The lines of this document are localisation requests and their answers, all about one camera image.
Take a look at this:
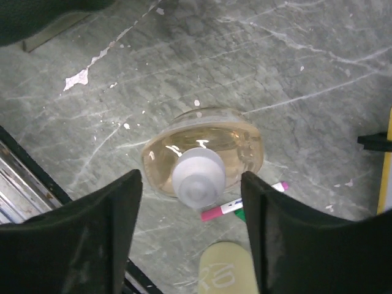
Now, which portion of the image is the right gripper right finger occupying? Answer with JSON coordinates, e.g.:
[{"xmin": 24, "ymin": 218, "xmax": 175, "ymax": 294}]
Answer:
[{"xmin": 241, "ymin": 171, "xmax": 391, "ymax": 293}]

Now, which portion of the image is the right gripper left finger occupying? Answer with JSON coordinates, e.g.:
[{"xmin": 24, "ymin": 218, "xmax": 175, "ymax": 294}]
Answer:
[{"xmin": 1, "ymin": 170, "xmax": 143, "ymax": 293}]

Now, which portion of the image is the yellow pump bottle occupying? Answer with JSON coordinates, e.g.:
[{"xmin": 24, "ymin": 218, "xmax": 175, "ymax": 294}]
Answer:
[{"xmin": 198, "ymin": 241, "xmax": 258, "ymax": 294}]

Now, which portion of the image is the amber bottle white cap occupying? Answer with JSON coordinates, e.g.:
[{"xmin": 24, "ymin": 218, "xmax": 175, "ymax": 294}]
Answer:
[{"xmin": 141, "ymin": 107, "xmax": 264, "ymax": 209}]

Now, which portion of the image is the olive canvas bag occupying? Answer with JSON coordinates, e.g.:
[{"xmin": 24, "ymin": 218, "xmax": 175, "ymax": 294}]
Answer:
[{"xmin": 1, "ymin": 0, "xmax": 115, "ymax": 52}]

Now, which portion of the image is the pink marker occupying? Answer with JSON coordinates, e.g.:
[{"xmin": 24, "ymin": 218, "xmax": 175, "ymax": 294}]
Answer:
[{"xmin": 200, "ymin": 181, "xmax": 289, "ymax": 222}]

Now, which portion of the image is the green marker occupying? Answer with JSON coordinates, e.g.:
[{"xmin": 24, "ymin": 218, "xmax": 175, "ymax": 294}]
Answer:
[{"xmin": 234, "ymin": 208, "xmax": 246, "ymax": 222}]

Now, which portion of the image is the aluminium rail frame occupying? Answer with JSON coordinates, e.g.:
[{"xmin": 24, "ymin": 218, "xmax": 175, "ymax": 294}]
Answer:
[{"xmin": 1, "ymin": 130, "xmax": 159, "ymax": 293}]

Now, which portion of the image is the small whiteboard yellow frame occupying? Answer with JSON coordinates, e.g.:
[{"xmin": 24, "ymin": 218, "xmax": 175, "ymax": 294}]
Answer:
[{"xmin": 357, "ymin": 107, "xmax": 392, "ymax": 215}]

